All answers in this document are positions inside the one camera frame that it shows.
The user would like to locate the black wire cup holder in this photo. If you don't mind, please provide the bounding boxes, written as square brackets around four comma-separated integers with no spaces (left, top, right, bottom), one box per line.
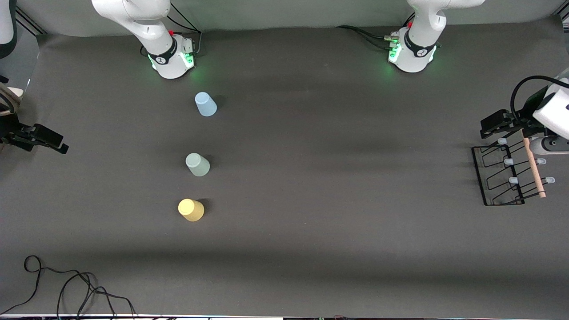
[471,137,556,206]

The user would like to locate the pale green plastic cup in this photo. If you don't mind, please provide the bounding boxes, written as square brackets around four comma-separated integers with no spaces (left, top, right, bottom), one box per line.
[185,153,210,177]

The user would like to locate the yellow plastic cup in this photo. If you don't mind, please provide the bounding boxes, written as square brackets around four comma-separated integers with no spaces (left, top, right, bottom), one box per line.
[178,199,205,222]

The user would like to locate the light blue plastic cup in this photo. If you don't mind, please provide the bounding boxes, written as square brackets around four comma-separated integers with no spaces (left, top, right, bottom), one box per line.
[195,92,218,117]

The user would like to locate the beige background box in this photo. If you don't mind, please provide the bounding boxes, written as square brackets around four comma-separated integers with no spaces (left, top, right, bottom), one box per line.
[0,87,24,117]

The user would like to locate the dark grey table mat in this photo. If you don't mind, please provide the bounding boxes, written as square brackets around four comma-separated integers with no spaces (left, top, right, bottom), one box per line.
[0,17,569,317]

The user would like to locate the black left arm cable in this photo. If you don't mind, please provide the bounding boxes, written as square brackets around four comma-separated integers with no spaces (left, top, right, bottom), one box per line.
[510,76,569,121]

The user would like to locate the black frame rail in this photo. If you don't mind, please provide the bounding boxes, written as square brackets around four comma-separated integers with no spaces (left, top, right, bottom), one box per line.
[16,7,47,36]

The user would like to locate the loose black cable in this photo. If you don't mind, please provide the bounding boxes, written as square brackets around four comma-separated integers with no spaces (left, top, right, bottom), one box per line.
[0,255,138,319]

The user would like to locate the black left base cables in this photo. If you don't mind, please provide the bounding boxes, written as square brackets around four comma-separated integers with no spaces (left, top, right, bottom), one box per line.
[336,24,397,50]

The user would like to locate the black base cables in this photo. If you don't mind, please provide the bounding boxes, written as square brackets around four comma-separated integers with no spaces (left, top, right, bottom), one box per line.
[336,24,397,50]
[141,2,203,58]

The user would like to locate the black right base cables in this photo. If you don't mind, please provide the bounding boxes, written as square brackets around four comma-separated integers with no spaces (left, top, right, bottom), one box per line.
[141,2,203,58]

